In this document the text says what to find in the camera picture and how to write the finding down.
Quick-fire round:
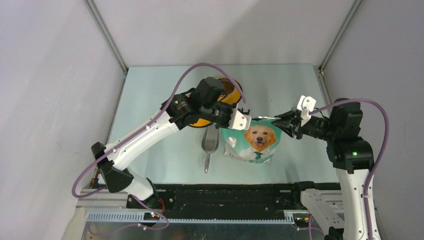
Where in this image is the grey slotted cable duct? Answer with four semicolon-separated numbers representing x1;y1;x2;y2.
86;210;295;224

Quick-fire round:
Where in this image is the green pet food bag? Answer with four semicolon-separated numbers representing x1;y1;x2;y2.
220;117;283;164

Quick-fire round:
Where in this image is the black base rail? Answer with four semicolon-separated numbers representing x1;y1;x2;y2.
125;183;312;221

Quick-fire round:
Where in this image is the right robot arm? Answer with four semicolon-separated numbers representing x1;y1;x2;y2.
272;96;382;240

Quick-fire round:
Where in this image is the brown pet food kibble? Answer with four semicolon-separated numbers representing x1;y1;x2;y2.
221;79;235;95

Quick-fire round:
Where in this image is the yellow double bowl feeder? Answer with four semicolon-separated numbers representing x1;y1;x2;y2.
189;75;242;128

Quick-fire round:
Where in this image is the right steel bowl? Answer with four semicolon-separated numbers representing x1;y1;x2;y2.
217;77;235;97

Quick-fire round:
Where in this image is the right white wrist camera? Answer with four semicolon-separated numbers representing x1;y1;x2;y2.
291;95;317;127

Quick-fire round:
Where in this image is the metal food scoop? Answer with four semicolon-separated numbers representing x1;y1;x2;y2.
201;125;220;174

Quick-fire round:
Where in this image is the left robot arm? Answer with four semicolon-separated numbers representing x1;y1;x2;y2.
91;77;240;208

